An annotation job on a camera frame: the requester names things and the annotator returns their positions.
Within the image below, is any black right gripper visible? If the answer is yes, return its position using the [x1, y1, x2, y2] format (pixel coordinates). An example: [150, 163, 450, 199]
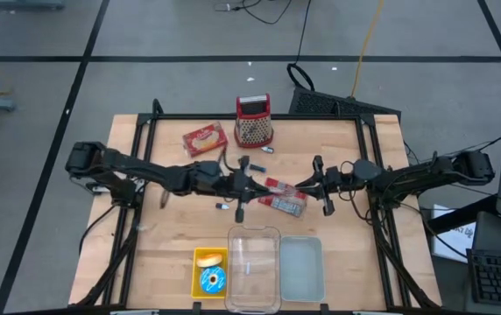
[293, 154, 357, 218]

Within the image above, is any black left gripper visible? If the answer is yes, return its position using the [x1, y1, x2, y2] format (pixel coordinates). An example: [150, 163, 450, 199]
[221, 155, 287, 225]

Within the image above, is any red staples blister pack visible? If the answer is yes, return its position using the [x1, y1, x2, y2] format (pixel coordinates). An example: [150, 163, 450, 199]
[258, 176, 309, 219]

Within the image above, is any red snack packet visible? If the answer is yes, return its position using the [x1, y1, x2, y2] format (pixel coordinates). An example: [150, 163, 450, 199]
[181, 122, 229, 158]

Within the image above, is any blue frosted toy donut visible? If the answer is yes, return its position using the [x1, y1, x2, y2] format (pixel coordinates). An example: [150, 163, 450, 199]
[199, 265, 228, 295]

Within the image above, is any red metal box grater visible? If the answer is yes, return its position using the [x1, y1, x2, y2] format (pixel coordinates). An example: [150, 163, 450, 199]
[233, 93, 275, 149]

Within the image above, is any white plastic bin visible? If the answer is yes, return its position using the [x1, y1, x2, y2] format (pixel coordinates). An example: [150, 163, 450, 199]
[279, 235, 326, 304]

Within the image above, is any clear plastic bag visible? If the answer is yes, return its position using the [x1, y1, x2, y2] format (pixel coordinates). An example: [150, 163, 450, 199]
[224, 224, 283, 315]

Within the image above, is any black mesh panel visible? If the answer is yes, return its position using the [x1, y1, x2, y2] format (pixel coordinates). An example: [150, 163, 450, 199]
[287, 86, 403, 122]

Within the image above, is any yellow plastic bin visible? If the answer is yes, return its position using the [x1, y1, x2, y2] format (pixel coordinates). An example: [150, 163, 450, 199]
[191, 247, 229, 300]

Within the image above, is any white paper sheet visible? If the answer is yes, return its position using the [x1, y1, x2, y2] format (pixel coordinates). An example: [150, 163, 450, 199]
[430, 203, 477, 264]

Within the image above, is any black keyboard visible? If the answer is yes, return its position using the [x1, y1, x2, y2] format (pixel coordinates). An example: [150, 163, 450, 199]
[466, 248, 501, 308]

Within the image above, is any grey flat floor panel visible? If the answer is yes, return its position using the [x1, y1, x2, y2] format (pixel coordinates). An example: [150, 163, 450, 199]
[0, 0, 67, 11]

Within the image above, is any black floor cable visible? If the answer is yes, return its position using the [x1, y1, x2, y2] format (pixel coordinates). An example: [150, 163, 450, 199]
[286, 0, 317, 93]
[213, 0, 295, 26]

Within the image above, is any yellow cable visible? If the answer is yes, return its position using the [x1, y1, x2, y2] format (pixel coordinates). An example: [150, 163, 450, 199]
[349, 0, 385, 100]

